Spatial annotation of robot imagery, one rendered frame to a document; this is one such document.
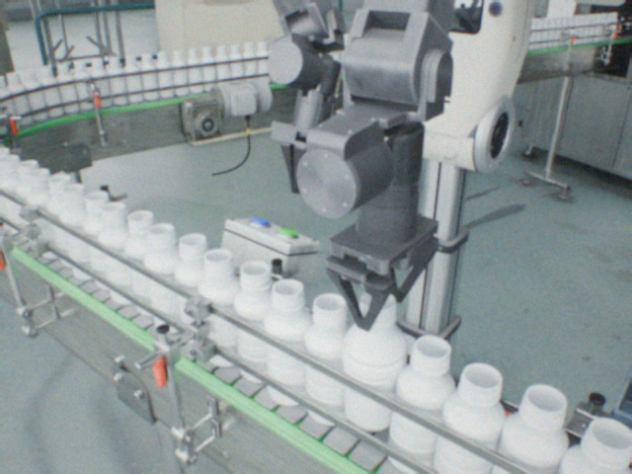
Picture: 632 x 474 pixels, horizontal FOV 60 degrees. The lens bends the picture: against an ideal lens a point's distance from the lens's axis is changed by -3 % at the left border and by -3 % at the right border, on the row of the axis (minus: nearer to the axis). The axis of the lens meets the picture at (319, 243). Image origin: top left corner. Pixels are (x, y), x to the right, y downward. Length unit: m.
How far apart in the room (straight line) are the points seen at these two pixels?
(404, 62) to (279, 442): 0.49
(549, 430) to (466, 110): 0.69
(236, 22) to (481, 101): 3.85
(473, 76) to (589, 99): 3.36
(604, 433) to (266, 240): 0.53
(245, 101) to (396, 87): 1.72
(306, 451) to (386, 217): 0.33
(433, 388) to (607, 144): 3.88
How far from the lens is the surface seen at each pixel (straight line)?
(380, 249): 0.51
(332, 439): 0.70
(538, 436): 0.56
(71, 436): 2.21
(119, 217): 0.89
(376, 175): 0.44
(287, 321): 0.66
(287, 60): 0.78
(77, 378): 2.44
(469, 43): 1.07
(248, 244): 0.88
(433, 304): 1.34
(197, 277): 0.77
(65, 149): 2.13
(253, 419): 0.75
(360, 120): 0.44
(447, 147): 1.13
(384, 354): 0.58
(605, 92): 4.34
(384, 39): 0.47
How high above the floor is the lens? 1.52
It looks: 29 degrees down
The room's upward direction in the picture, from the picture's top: straight up
